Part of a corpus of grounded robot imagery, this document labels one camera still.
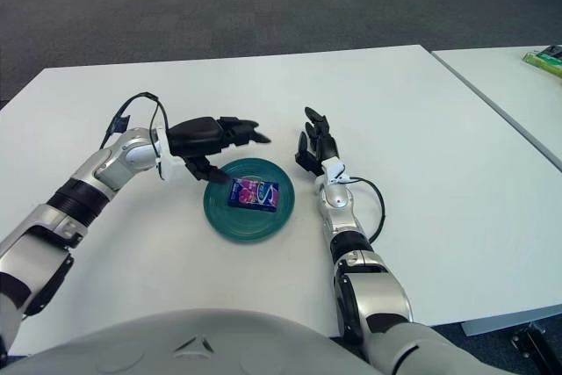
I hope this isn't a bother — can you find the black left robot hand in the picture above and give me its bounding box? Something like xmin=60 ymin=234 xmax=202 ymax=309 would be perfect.
xmin=168 ymin=115 xmax=272 ymax=184

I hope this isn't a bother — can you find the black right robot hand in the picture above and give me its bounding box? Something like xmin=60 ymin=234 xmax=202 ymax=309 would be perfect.
xmin=293 ymin=106 xmax=341 ymax=176

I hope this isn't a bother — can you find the purple gum pack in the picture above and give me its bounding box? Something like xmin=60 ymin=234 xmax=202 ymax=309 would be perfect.
xmin=227 ymin=176 xmax=281 ymax=213

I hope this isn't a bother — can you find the teal ceramic plate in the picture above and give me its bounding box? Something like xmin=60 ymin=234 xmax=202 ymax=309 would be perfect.
xmin=203 ymin=156 xmax=297 ymax=243

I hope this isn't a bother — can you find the grey robot torso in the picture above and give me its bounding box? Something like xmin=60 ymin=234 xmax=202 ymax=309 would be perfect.
xmin=0 ymin=307 xmax=377 ymax=375

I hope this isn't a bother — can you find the green cardboard box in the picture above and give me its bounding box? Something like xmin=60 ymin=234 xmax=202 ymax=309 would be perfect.
xmin=521 ymin=44 xmax=562 ymax=77

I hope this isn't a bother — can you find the black metal stand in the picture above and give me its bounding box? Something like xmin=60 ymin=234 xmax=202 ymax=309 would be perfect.
xmin=509 ymin=321 xmax=562 ymax=371

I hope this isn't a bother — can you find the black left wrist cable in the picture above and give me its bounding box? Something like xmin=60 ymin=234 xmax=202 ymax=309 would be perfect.
xmin=99 ymin=92 xmax=170 ymax=161

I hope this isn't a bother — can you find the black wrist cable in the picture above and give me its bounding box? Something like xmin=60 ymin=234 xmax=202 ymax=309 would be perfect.
xmin=346 ymin=177 xmax=388 ymax=243
xmin=99 ymin=92 xmax=170 ymax=161

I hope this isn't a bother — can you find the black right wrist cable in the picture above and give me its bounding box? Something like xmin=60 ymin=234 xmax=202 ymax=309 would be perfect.
xmin=346 ymin=177 xmax=388 ymax=243

